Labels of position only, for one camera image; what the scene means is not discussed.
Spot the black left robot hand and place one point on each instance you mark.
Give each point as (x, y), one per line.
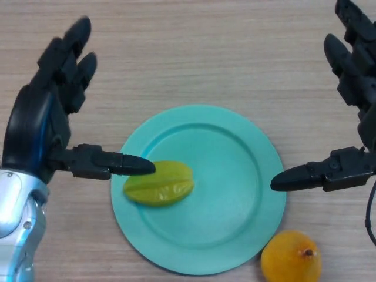
(32, 126)

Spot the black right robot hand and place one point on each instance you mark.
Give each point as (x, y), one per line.
(357, 76)

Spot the yellow green starfruit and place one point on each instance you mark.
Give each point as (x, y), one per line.
(164, 188)

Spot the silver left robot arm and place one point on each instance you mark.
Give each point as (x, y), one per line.
(14, 223)

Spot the teal green round plate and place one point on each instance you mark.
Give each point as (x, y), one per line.
(223, 164)

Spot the orange round fruit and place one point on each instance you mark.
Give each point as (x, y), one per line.
(288, 258)

